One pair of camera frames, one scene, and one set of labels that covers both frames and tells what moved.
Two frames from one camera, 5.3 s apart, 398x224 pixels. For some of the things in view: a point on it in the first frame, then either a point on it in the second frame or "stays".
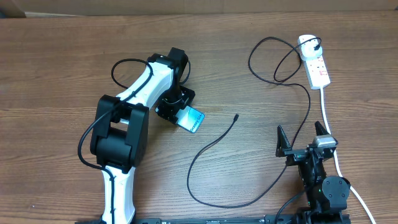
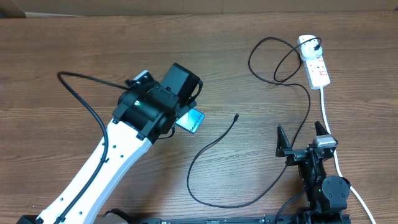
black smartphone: (189, 119) stays
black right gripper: (296, 155) stays
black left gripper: (168, 112) to (185, 108)
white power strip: (317, 73) stays
